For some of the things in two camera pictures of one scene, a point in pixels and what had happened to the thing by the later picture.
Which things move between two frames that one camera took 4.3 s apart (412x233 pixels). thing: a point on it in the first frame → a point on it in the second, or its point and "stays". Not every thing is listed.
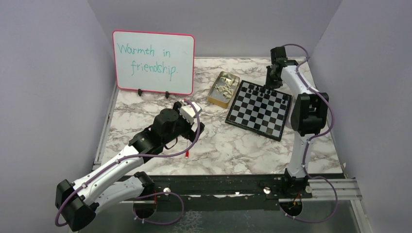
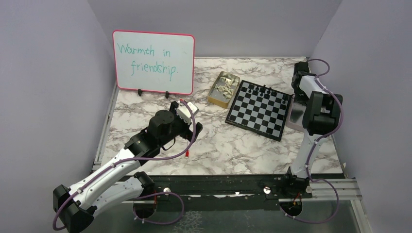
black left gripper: [190, 134] stays
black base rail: [237, 192] stays
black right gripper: [268, 83] → [301, 99]
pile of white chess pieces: [228, 91] stays
